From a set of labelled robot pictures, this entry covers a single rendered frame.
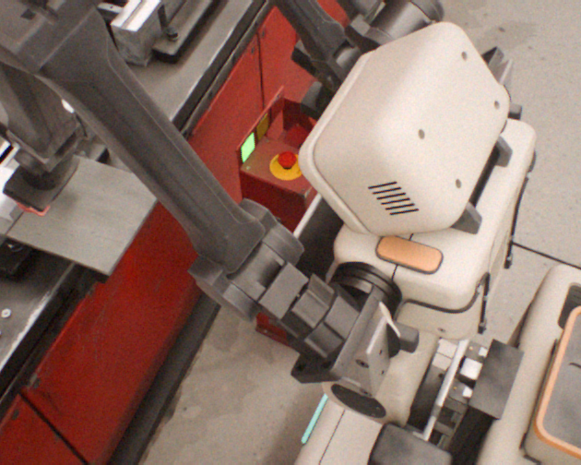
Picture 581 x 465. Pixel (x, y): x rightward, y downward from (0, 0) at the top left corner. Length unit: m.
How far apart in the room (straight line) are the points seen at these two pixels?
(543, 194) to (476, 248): 1.70
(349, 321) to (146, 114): 0.32
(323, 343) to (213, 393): 1.31
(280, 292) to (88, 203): 0.51
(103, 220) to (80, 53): 0.63
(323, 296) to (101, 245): 0.46
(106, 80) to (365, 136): 0.27
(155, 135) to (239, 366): 1.53
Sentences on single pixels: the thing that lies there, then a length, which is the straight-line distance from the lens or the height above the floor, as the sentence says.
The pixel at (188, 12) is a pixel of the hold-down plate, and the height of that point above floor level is 0.91.
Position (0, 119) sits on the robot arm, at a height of 1.23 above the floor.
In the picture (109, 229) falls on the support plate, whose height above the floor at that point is 1.00.
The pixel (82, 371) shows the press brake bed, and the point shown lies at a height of 0.62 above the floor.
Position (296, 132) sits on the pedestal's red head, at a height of 0.74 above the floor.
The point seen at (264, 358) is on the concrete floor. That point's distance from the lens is 2.08.
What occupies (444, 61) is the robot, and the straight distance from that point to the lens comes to 0.78.
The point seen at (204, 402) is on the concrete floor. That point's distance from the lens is 2.05.
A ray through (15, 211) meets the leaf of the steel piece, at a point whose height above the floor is 1.02.
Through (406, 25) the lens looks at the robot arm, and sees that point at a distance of 1.00.
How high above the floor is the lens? 1.90
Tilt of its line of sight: 56 degrees down
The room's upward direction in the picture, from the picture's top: 2 degrees counter-clockwise
